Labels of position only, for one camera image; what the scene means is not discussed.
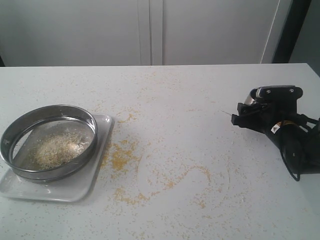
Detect white square tray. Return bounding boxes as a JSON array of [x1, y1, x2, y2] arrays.
[[0, 114, 114, 203]]

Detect white cabinet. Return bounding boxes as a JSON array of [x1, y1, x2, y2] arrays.
[[0, 0, 293, 67]]

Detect pile of sieved grains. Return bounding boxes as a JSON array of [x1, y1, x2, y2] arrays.
[[23, 128, 94, 171]]

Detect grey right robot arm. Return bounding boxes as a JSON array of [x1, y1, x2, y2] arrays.
[[231, 85, 320, 182]]

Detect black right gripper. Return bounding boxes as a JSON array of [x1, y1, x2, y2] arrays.
[[231, 86, 303, 134]]

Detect stainless steel cup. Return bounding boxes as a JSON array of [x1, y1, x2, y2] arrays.
[[243, 88, 261, 106]]

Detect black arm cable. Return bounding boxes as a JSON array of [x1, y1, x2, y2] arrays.
[[279, 113, 317, 181]]

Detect round steel mesh sieve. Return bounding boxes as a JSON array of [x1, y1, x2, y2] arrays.
[[0, 104, 98, 182]]

